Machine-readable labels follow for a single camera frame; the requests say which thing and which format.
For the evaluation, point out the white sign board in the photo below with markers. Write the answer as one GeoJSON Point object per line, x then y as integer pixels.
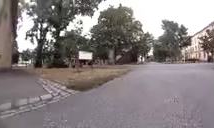
{"type": "Point", "coordinates": [85, 55]}

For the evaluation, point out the dry grass patch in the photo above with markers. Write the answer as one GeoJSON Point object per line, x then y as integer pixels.
{"type": "Point", "coordinates": [85, 78]}

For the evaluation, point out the grey asphalt road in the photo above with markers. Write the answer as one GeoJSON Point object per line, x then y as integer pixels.
{"type": "Point", "coordinates": [145, 96]}

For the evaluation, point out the trees before pale building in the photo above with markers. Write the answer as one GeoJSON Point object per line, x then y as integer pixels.
{"type": "Point", "coordinates": [211, 41]}

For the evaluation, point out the cobblestone kerb strip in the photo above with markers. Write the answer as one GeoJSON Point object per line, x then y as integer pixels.
{"type": "Point", "coordinates": [51, 90]}

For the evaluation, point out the tan building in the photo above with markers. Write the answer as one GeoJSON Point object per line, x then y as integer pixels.
{"type": "Point", "coordinates": [3, 36]}

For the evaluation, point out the dark tree cluster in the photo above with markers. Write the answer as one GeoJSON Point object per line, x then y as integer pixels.
{"type": "Point", "coordinates": [171, 40]}

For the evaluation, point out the group of large trees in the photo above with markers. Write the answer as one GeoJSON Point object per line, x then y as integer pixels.
{"type": "Point", "coordinates": [118, 30]}

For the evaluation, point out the grey asphalt side path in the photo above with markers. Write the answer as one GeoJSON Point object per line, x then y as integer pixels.
{"type": "Point", "coordinates": [15, 86]}

